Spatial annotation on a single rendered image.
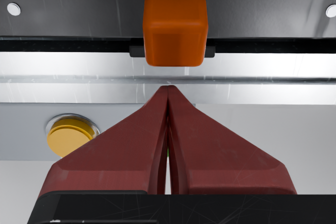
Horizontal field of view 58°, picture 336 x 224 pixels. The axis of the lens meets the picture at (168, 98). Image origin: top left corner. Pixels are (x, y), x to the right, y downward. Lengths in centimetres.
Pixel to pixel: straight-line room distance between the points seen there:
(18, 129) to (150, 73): 13
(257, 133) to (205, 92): 19
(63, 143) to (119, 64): 9
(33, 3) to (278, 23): 16
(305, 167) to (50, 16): 39
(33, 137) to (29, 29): 11
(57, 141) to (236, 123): 22
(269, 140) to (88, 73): 27
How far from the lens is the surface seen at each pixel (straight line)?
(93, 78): 25
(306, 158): 47
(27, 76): 26
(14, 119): 29
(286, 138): 43
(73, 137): 26
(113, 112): 25
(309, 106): 41
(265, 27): 21
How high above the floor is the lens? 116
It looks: 55 degrees down
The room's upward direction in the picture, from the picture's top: 179 degrees counter-clockwise
